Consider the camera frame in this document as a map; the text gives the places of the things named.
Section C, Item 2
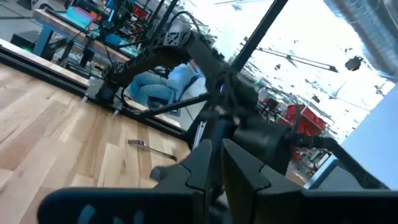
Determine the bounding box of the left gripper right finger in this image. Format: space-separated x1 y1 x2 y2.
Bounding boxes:
220 138 398 224

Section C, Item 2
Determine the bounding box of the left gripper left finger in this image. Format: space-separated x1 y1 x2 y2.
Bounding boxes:
36 139 214 224

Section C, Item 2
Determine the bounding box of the red storage rack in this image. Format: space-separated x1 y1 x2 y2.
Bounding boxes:
264 103 328 138

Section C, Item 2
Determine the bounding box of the black overhead camera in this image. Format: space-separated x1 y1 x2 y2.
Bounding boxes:
344 55 364 72

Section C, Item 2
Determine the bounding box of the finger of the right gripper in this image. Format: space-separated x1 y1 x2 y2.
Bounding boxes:
149 164 184 182

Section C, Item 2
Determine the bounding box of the wooden workbench with blue legs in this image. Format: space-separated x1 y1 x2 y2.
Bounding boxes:
32 7 133 63

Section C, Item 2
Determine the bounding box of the black box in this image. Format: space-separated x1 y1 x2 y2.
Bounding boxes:
10 29 43 54

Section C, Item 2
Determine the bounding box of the person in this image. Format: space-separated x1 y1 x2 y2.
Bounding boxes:
126 60 206 109

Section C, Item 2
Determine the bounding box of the black fork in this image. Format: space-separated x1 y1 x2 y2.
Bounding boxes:
127 139 179 162

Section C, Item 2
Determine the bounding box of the black aluminium table frame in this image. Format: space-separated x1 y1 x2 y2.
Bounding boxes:
0 0 292 144

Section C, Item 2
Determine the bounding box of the silver bracket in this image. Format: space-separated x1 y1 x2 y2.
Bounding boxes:
192 119 208 151

